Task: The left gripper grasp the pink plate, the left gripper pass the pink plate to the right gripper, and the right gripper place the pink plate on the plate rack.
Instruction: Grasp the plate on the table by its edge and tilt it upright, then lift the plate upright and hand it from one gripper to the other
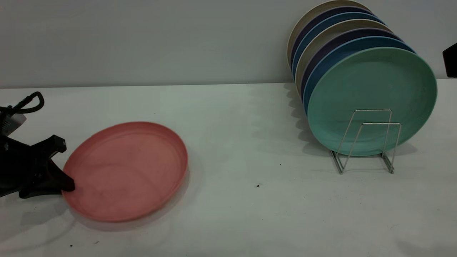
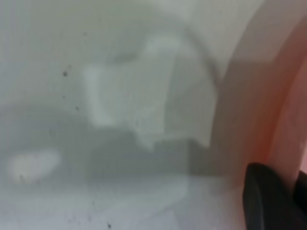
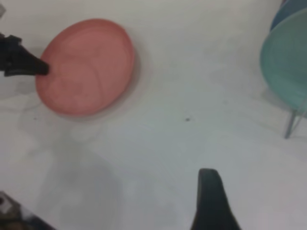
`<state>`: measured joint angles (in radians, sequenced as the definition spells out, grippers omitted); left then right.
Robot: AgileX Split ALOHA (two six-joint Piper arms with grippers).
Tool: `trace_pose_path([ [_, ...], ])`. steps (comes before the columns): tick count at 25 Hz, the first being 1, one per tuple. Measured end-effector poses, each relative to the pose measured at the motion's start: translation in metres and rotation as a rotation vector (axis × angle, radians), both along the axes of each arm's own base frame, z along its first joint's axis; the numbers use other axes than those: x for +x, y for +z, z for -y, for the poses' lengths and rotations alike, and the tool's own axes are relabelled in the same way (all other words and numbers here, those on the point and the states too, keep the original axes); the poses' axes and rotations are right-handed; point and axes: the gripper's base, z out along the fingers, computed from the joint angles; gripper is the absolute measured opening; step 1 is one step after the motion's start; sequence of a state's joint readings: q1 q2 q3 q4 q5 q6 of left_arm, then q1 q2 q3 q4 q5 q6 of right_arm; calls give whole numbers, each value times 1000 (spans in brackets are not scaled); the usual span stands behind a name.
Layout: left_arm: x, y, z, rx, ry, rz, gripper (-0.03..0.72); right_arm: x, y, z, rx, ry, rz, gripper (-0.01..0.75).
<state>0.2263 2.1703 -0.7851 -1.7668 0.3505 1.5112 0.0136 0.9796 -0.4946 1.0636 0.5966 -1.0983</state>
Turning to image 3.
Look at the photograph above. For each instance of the pink plate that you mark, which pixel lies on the pink plate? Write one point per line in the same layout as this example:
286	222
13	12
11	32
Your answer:
91	67

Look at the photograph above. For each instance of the blue plate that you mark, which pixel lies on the blue plate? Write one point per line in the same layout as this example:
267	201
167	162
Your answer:
285	12

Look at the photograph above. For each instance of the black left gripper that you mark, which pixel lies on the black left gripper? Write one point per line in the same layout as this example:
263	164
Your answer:
2	52

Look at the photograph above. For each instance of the teal plate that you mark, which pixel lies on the teal plate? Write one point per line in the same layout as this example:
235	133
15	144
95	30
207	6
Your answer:
287	62

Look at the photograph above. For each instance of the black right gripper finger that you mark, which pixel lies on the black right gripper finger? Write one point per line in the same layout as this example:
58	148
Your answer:
211	203

